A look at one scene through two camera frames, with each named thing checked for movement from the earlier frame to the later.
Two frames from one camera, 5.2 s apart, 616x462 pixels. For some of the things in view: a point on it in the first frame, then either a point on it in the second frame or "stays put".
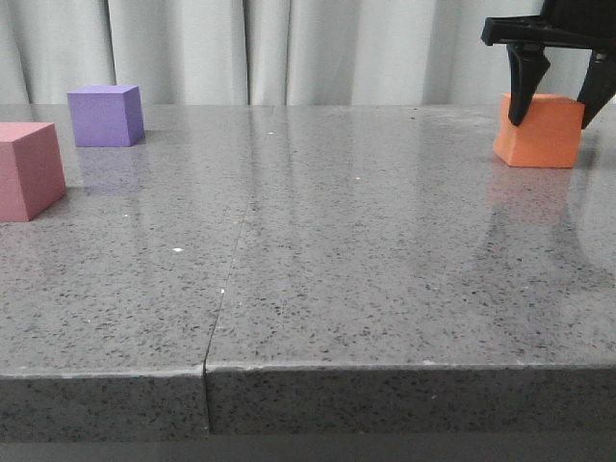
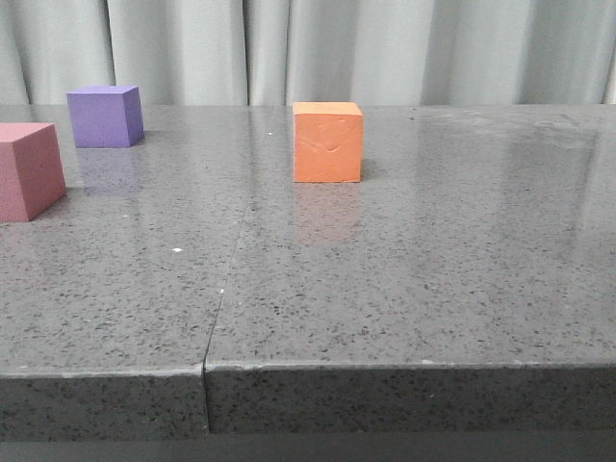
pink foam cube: [32, 174] stays put
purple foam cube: [107, 115] stays put
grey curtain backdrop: [269, 51] stays put
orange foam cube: [549, 135] -> [327, 141]
